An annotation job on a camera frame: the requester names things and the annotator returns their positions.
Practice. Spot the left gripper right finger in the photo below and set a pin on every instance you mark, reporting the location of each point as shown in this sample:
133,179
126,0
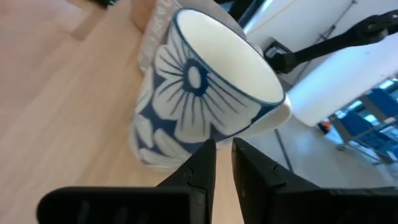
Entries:
273,202

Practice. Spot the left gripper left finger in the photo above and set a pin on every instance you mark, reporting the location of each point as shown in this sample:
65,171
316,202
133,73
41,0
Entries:
140,205

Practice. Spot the cart with blue bins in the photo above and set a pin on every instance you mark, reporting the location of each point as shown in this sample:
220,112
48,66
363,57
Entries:
367,124

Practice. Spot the blue white flower mug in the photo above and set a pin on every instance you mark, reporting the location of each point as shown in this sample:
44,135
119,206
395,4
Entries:
199,102

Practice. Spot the black background robot arm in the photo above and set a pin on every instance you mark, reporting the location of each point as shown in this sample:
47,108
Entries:
335,43

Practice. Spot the orange object on floor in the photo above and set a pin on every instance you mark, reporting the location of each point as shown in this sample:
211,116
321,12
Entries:
325,126

